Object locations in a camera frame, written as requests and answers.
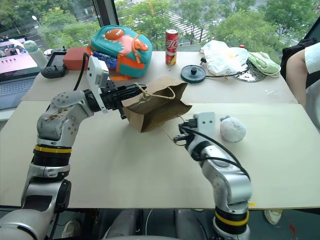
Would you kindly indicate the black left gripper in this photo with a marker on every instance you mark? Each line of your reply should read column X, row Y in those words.
column 110, row 97

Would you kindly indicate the white plastic bag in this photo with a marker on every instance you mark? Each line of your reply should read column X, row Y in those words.
column 220, row 57

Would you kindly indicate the teal dinosaur backpack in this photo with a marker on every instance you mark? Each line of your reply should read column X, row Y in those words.
column 125, row 45

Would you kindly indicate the dark rounded robot leg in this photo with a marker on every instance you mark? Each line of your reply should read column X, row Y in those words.
column 125, row 223
column 187, row 223

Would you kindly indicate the red soda can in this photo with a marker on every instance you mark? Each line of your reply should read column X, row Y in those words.
column 171, row 47

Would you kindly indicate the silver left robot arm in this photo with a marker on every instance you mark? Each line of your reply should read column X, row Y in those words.
column 57, row 117

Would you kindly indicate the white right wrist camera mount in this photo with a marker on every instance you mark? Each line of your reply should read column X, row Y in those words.
column 205, row 122

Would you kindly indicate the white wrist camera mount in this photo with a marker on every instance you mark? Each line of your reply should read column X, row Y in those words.
column 205, row 122
column 96, row 72

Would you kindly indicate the grey laptop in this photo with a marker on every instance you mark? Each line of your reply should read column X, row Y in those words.
column 15, row 82

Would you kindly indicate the white shoe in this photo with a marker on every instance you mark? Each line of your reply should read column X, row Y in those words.
column 71, row 228
column 273, row 216

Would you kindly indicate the white green water bottle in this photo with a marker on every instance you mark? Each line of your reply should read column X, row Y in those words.
column 37, row 55

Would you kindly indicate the red box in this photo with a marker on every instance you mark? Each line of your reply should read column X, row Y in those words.
column 75, row 58

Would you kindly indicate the black handheld controller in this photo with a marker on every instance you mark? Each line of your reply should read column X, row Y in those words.
column 56, row 62

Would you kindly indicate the person white shirt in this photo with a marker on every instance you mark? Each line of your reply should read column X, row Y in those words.
column 313, row 57

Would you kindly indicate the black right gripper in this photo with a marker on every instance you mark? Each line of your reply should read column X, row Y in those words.
column 190, row 126

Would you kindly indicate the brown paper bag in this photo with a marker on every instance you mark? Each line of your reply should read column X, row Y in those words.
column 155, row 110

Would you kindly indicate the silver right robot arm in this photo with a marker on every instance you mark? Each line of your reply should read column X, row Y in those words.
column 225, row 180

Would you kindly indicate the silver round plate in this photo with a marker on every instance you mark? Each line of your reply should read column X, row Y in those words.
column 250, row 78

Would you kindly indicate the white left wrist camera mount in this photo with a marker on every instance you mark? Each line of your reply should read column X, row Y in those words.
column 96, row 72

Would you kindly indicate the black round disc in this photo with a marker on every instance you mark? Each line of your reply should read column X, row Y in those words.
column 193, row 74

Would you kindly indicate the light green cloth pouch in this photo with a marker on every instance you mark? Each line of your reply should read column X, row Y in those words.
column 265, row 65

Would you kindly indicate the person bare forearm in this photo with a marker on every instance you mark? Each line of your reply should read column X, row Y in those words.
column 295, row 75

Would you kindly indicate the dark window frame post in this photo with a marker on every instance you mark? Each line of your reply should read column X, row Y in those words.
column 102, row 12

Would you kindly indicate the white round plush toy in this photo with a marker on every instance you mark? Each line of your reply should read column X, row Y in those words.
column 232, row 130

